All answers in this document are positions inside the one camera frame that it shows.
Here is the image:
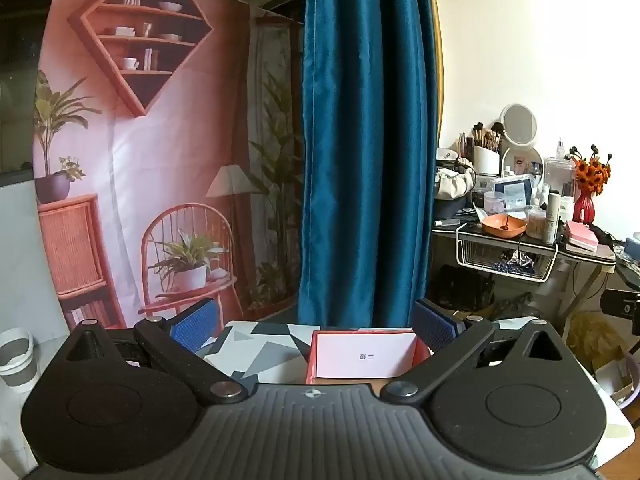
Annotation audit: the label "white spray bottle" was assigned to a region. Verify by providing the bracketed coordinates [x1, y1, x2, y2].
[544, 190, 562, 245]

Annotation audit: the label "white vanity desk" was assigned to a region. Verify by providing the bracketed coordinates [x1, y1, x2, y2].
[431, 210, 618, 341]

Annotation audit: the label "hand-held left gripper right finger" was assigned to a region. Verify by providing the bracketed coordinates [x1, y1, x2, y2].
[380, 298, 566, 405]

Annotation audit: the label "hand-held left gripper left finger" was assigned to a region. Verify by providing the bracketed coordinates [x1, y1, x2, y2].
[65, 297, 251, 405]

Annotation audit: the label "red vase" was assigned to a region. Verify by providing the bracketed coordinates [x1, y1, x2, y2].
[572, 192, 596, 224]

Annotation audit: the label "orange bowl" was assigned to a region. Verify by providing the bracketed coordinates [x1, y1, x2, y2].
[481, 213, 528, 238]

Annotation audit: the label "blue and white box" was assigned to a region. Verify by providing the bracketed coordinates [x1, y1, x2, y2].
[492, 175, 536, 211]

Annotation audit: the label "dark window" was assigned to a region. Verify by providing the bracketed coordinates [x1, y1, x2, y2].
[0, 0, 58, 173]

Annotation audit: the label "printed room scene backdrop cloth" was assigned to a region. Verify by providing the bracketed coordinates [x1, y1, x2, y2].
[32, 0, 306, 331]

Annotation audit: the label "yellow fluffy duster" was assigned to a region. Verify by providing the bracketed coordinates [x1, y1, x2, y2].
[570, 310, 623, 361]

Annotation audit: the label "orange artificial flowers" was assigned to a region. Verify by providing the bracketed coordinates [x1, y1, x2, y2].
[570, 145, 613, 196]

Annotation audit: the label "red cardboard box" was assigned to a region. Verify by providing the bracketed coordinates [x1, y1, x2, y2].
[305, 327, 433, 386]

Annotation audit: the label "white wire basket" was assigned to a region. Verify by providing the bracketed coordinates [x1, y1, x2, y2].
[456, 224, 560, 282]

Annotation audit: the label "black bag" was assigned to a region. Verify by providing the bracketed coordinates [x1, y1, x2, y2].
[430, 265, 496, 311]

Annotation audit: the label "white and grey bucket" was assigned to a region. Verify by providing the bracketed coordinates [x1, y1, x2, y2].
[0, 327, 36, 393]

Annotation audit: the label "pink box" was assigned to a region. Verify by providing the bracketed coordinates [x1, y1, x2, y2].
[565, 220, 600, 253]

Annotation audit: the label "round white vanity mirror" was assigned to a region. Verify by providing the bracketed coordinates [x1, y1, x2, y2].
[500, 104, 546, 178]

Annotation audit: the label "bunch of makeup brushes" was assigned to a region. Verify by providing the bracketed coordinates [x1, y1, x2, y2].
[457, 120, 506, 156]

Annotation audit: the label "blue patterned cloth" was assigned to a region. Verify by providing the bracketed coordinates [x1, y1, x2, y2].
[492, 252, 536, 273]

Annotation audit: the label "white makeup brush holder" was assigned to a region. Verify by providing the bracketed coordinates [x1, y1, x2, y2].
[471, 146, 501, 177]

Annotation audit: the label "blue curtain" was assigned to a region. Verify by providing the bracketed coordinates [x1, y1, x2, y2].
[297, 0, 446, 331]

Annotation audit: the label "white drawstring pouch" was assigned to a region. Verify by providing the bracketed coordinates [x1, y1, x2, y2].
[434, 165, 476, 200]

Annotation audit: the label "clear acrylic organizer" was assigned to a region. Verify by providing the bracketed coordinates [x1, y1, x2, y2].
[542, 157, 576, 196]

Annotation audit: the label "black camera device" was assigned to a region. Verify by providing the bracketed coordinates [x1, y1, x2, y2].
[600, 287, 640, 318]

